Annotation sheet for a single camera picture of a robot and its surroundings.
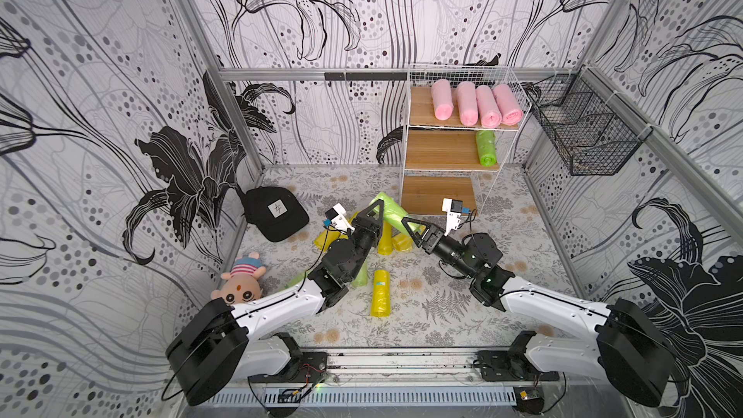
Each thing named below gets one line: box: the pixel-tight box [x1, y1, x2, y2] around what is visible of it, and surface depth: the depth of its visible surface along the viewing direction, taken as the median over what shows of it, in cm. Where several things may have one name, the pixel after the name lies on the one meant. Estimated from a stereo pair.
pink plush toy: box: [210, 251, 268, 307], surface depth 85 cm
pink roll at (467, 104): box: [456, 81, 479, 127], surface depth 75 cm
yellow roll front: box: [369, 269, 392, 319], surface depth 83 cm
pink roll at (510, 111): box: [492, 83, 525, 127], surface depth 74 cm
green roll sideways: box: [475, 129, 498, 168], surface depth 86 cm
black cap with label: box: [239, 185, 310, 242], surface depth 101 cm
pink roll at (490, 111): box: [475, 85, 503, 130], surface depth 73 cm
